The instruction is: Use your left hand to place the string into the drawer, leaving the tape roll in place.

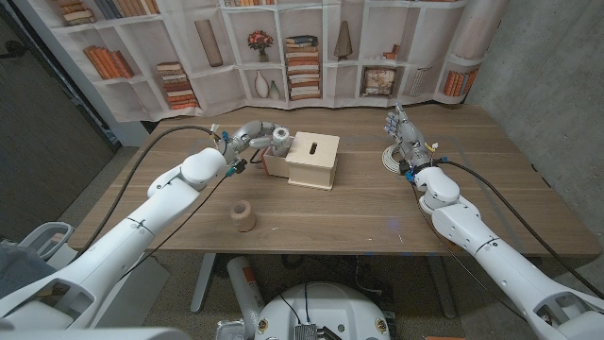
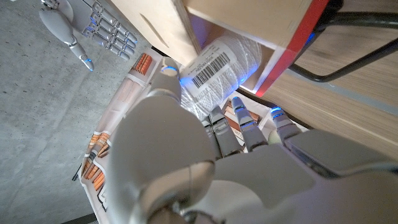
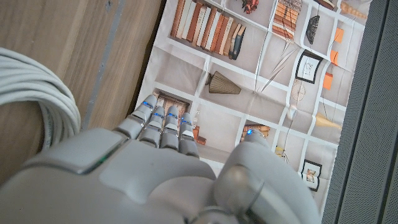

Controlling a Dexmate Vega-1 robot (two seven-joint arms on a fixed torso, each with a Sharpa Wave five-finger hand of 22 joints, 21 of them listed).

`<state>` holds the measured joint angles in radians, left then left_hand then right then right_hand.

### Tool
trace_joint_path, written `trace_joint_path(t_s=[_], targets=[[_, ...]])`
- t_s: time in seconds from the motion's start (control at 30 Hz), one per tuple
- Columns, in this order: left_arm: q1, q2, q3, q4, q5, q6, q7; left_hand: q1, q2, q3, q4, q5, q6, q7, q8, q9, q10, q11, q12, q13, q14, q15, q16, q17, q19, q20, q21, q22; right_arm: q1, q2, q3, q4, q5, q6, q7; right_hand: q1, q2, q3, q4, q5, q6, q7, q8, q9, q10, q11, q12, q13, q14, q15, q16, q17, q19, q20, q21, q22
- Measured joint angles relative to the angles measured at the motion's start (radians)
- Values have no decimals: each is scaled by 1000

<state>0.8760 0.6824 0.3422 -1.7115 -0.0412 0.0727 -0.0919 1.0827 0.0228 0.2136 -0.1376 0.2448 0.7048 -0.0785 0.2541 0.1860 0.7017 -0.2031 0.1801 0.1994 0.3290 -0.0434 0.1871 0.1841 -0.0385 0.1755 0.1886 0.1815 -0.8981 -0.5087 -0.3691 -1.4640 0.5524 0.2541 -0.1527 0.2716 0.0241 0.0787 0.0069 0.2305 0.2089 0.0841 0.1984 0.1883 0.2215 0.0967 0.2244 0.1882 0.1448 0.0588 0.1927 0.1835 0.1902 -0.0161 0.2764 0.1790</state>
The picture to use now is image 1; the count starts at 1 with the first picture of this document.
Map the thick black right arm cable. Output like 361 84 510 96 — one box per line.
436 159 604 301

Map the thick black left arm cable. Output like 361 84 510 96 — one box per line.
75 125 223 259

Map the grey table leg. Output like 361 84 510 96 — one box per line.
190 253 218 315
426 254 458 320

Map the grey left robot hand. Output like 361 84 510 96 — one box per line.
217 119 292 165

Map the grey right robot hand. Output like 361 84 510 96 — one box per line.
384 102 438 177

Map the wooden box with slot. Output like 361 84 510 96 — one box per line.
284 131 341 192

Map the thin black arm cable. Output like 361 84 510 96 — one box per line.
117 174 237 284
412 186 525 320

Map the coiled white cable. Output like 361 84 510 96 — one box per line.
380 144 407 175

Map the wooden drawer with red front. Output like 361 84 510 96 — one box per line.
248 141 292 179

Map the black door handle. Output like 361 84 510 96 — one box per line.
0 40 27 60

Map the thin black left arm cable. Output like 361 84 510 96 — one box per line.
117 174 237 284

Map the person's leg in jeans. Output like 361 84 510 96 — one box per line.
0 243 58 298

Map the beige tape roll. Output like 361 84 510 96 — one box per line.
229 199 258 233

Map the white floor panel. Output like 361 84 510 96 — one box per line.
89 254 171 330

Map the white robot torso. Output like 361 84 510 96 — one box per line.
253 281 392 340

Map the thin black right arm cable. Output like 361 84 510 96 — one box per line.
412 186 525 320

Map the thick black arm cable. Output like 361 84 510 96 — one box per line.
436 159 604 301
75 125 223 259

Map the white chair frame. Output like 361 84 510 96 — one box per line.
18 221 75 261

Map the printed bookshelf backdrop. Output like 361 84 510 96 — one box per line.
13 0 509 123

